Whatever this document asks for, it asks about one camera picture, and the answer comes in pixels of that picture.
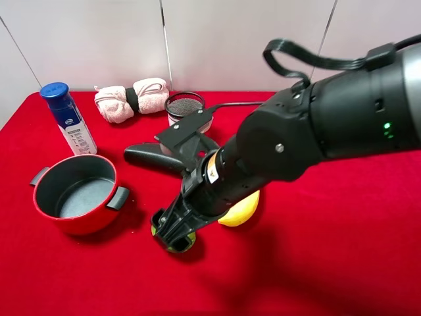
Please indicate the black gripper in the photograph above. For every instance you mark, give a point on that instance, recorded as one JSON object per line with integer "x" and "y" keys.
{"x": 218, "y": 183}

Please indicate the green lime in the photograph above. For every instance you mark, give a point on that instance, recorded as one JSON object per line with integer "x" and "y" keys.
{"x": 182, "y": 245}

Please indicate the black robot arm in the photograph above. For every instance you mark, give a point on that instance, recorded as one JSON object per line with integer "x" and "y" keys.
{"x": 337, "y": 109}

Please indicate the yellow toy banana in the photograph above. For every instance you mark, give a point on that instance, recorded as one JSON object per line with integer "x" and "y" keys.
{"x": 241, "y": 211}

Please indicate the black glasses case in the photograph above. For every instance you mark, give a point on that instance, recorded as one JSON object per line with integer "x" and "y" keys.
{"x": 151, "y": 156}

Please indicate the red toy cooking pot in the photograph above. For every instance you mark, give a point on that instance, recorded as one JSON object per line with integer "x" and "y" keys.
{"x": 79, "y": 194}

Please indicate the black mesh pen holder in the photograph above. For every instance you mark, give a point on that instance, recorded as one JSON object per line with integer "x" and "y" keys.
{"x": 182, "y": 104}

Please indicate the rolled pink towel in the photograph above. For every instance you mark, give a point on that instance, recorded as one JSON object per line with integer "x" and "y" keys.
{"x": 117, "y": 103}

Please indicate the blue white spray bottle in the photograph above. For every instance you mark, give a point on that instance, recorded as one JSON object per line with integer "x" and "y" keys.
{"x": 68, "y": 118}

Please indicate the red velvet tablecloth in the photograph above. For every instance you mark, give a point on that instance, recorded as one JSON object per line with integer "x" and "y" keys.
{"x": 344, "y": 239}

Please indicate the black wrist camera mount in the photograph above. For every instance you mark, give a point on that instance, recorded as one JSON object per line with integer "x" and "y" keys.
{"x": 184, "y": 140}

